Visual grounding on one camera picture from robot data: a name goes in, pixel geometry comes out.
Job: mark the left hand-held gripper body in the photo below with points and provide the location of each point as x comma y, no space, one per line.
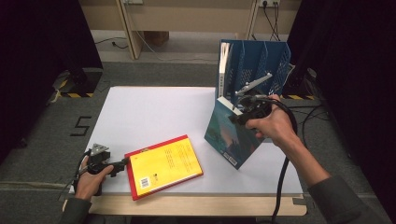
98,158

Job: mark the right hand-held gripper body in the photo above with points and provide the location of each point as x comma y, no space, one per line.
255,107

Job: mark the red sticker-print book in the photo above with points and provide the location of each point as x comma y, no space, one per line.
131,177

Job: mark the teal cover book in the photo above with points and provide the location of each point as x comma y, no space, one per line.
224,133

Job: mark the yellow cover book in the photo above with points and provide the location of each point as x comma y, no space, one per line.
165,165

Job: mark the white picture-grid book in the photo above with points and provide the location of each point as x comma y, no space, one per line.
222,62

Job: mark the blue plastic file rack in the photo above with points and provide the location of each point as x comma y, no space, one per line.
277,49

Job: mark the person's left hand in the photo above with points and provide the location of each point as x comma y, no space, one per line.
88,185

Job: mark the person's right hand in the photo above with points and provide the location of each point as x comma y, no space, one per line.
277,127

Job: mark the stand base with striped tape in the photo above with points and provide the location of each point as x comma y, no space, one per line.
295,87
90,81

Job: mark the black curtain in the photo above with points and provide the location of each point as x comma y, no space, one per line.
358,62
31,62

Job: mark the cardboard box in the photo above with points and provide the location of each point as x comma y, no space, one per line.
157,37

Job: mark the wall outlet with plugs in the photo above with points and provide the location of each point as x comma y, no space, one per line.
269,2

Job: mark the wooden desk frame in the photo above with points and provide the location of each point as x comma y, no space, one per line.
186,15

